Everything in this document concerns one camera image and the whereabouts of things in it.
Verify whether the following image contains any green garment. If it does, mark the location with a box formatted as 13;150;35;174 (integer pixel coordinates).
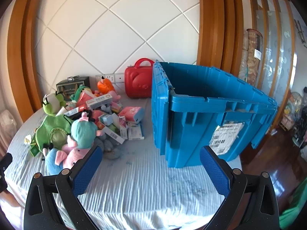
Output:
279;175;307;229

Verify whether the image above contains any rolled patterned carpet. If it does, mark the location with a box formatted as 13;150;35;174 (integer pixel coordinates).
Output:
239;28;264;87

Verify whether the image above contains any green frog plush toy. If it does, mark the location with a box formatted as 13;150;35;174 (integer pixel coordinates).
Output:
42;90;68;115

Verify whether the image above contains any orange plush toy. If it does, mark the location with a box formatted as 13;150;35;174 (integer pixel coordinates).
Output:
97;76;114;94

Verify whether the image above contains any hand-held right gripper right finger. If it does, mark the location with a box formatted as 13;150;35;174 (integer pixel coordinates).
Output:
200;145;281;230

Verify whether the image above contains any wooden glass partition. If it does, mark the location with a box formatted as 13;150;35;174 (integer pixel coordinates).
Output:
247;0;298;101

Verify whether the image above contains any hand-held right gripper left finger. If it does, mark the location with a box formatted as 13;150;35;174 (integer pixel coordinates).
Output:
23;145;103;230

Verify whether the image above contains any pile of medicine boxes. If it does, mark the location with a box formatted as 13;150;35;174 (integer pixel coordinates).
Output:
56;93;145;145

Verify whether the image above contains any white wall socket panel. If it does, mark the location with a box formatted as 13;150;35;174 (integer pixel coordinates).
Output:
95;72;125;84

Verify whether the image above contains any pink pig plush toy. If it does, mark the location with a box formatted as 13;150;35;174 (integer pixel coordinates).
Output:
54;135;93;169

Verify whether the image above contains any pink tissue pack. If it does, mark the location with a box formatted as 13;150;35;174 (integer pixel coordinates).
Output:
119;107;145;124

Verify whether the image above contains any blue plastic crate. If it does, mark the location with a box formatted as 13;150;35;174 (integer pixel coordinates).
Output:
151;60;278;168

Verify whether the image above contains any round wooden desktop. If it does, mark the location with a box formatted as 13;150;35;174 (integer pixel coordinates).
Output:
0;189;27;223

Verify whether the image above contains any green pink dinosaur plush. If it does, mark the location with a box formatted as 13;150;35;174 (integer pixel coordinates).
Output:
71;85;93;103

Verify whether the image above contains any black wall rack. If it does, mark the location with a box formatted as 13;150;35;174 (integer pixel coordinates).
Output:
295;19;306;48

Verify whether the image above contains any grey plush toy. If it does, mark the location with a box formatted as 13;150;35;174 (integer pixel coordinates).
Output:
96;134;123;160

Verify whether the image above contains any wooden arch wall trim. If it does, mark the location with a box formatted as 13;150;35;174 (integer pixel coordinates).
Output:
197;0;245;78
7;0;51;122

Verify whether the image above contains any dark chest box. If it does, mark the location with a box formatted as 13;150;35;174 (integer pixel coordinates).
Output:
56;75;90;96

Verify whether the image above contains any red small suitcase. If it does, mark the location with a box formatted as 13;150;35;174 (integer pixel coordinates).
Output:
124;58;155;99

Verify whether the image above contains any pale pink cloth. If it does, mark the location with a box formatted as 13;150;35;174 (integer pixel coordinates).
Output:
0;110;24;154

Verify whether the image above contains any clear plastic bag bundle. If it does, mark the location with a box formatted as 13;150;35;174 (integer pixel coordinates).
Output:
284;91;303;125

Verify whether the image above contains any blue plush toy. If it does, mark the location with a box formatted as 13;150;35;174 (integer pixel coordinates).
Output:
44;149;66;175

